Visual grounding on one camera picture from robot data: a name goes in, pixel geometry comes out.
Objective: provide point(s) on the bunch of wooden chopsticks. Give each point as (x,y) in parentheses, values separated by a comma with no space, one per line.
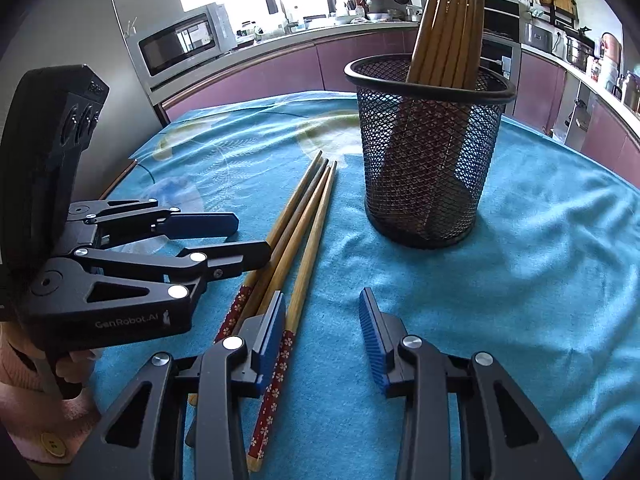
(440,35)

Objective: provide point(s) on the black range hood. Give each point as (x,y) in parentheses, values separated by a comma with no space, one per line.
(502,15)

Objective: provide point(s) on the blue printed tablecloth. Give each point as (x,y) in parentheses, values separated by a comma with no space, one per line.
(500,285)

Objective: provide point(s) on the black wall rack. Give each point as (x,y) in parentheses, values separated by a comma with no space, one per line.
(540,5)

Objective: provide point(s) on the white plastic containers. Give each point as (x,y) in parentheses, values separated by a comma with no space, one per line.
(611,74)

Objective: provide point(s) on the black built-in oven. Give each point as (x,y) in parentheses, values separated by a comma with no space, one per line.
(505,55)

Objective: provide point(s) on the silver countertop appliance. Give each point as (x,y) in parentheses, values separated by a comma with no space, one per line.
(539,37)

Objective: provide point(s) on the wooden chopstick red floral end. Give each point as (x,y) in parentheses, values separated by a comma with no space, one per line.
(315,240)
(302,205)
(293,200)
(306,220)

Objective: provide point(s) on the white microwave oven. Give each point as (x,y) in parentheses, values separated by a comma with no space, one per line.
(175,45)

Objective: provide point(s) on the stainless steel pot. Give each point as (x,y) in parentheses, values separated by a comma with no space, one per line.
(579,52)

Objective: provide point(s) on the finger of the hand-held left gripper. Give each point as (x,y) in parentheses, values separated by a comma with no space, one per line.
(240,257)
(210,225)

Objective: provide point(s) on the pink thermos jug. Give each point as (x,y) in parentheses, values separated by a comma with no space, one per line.
(611,46)

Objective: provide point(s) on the pink kitchen base cabinets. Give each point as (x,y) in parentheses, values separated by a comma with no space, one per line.
(280,70)
(615,130)

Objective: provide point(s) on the person's left hand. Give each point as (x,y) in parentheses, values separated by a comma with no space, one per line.
(72,366)

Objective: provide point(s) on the steel thermos bottle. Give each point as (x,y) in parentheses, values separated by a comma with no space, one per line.
(632,91)

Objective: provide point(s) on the black mesh holder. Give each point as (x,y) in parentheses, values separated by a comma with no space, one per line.
(425,170)

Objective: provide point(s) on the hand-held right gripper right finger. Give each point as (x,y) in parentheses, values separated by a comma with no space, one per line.
(372,340)

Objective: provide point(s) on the grey refrigerator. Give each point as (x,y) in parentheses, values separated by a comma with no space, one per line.
(75,20)

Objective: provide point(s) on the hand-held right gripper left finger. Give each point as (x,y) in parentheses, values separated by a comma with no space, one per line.
(270,335)

